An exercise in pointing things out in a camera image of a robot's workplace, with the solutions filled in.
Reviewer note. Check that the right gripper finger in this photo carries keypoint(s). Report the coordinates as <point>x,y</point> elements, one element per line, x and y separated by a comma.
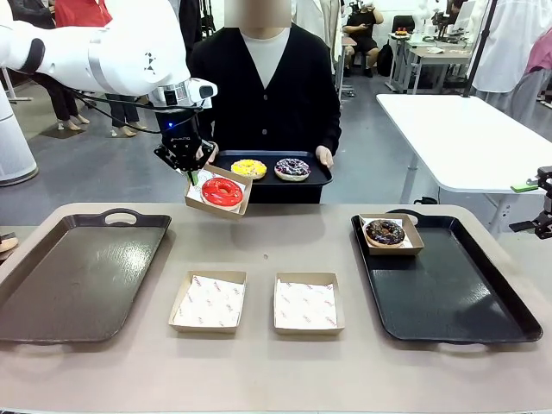
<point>544,228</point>
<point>524,186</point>

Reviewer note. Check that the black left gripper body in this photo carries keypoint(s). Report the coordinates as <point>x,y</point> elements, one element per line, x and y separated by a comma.
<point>179,129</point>

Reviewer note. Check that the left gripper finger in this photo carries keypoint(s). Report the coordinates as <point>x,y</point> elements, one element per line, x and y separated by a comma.
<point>169,156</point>
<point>208,153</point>

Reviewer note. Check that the red glazed donut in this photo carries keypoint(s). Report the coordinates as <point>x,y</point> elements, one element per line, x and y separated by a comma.
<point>211,196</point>

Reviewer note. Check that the yellow frosted donut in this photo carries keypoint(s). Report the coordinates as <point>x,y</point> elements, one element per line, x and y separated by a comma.
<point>259,172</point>

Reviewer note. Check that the brown cardboard donut box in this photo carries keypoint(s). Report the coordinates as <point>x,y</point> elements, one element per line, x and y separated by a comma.
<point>397,252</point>
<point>215,214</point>
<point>308,331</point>
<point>202,328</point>

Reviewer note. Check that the small black serving tray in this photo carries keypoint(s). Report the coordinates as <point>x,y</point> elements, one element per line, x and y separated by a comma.
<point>267,182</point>

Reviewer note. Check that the dark donut with white drizzle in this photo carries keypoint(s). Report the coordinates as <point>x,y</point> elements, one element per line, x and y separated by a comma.
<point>282,171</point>

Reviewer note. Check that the chocolate donut with sprinkles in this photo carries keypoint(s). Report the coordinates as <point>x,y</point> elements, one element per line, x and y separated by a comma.
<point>375,238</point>

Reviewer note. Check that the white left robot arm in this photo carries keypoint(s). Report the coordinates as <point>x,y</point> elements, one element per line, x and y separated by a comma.
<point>108,52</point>

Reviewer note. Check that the person's left forearm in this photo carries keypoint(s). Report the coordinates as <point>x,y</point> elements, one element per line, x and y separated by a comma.
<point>330,127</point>

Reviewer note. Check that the person's right hand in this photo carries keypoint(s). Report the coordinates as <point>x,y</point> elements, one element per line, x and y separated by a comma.
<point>215,152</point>

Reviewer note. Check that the person's left hand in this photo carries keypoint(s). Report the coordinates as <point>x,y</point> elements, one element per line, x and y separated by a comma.
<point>325,156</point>

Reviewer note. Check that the mannequin in grey trousers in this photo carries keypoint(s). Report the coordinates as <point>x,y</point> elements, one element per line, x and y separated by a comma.
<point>125,114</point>

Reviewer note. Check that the white table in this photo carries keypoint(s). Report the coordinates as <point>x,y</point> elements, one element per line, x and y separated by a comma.
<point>474,138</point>

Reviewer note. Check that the person in black cardigan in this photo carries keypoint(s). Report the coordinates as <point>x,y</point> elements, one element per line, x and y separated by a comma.
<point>293,86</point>

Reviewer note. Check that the mannequin in black clothes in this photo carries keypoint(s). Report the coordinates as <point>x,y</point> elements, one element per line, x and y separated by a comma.
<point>64,105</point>

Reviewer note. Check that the pink garment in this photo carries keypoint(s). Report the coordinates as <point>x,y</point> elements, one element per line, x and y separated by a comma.
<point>541,54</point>

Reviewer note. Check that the white hanging shirt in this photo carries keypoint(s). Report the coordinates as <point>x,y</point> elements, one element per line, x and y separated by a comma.
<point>509,43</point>

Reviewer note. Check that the red jacket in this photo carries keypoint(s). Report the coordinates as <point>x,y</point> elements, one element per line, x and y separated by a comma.
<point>82,13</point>

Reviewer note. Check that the white cylindrical appliance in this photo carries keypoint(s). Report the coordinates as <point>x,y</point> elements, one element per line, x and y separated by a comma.
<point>13,151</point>

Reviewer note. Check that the grey background desk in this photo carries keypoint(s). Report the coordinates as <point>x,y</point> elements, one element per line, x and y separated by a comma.
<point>435,54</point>

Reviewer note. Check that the black backpack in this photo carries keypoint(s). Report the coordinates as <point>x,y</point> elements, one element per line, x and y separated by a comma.
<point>385,58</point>

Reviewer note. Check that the seated person in black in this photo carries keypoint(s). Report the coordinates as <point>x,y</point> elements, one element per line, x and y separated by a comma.
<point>362,30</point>

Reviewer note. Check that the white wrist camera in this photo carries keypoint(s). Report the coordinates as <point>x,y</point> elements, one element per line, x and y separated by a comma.
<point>202,89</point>

